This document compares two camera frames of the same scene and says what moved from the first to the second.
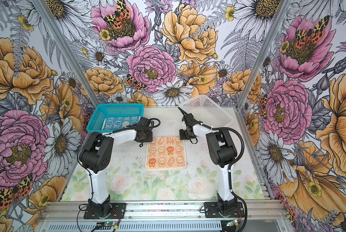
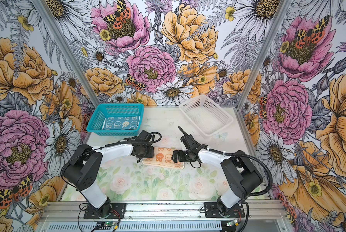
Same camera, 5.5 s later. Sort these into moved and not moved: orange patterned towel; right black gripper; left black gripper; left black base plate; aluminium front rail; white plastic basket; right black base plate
Moved: left black gripper; orange patterned towel; right black gripper
Not moved: left black base plate; aluminium front rail; right black base plate; white plastic basket
